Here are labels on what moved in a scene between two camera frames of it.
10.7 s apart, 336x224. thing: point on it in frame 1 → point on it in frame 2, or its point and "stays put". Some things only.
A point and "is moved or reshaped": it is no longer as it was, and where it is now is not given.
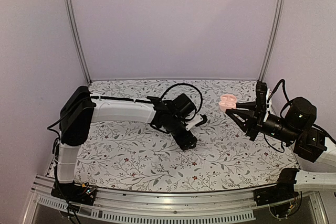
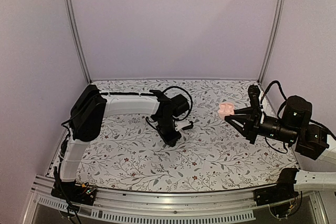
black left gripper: x=187 y=145 → x=170 y=140
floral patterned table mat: x=141 y=156 stays put
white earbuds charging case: x=228 y=101 is moved or reshaped
